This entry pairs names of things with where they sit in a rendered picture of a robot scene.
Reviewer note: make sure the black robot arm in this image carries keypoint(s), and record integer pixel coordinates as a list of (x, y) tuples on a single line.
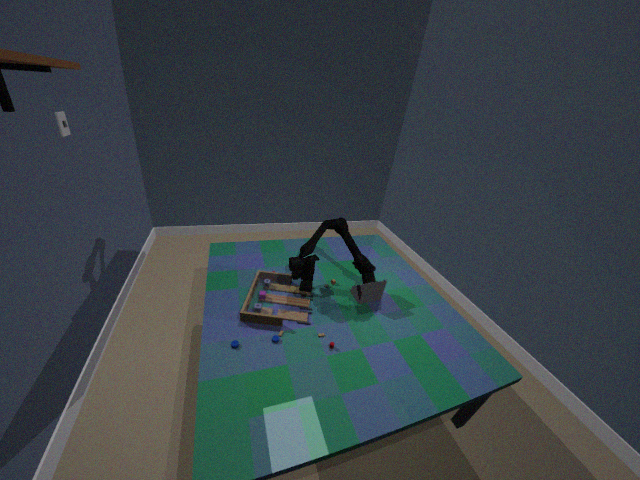
[(340, 225)]

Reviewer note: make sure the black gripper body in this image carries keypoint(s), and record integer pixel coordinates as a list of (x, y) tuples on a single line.
[(306, 285)]

